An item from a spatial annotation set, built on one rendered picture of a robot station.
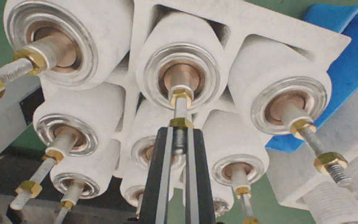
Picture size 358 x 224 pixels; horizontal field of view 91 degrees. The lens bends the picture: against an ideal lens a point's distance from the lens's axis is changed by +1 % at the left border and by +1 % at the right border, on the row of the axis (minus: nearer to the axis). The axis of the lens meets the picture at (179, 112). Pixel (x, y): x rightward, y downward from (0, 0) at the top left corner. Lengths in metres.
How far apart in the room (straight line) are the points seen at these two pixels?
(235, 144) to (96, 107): 0.19
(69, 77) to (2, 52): 0.42
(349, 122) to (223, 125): 0.27
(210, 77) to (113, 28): 0.11
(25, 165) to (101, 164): 0.44
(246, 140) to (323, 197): 0.31
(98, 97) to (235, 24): 0.20
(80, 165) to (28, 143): 0.50
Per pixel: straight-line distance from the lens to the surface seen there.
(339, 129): 0.48
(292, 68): 0.20
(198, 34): 0.17
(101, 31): 0.18
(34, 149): 0.83
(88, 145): 0.26
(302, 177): 0.53
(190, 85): 0.15
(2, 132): 0.41
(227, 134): 0.27
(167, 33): 0.17
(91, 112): 0.24
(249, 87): 0.20
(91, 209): 0.63
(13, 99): 0.42
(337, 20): 0.39
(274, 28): 0.26
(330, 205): 0.53
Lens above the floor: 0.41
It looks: 53 degrees down
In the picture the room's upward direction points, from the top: 177 degrees counter-clockwise
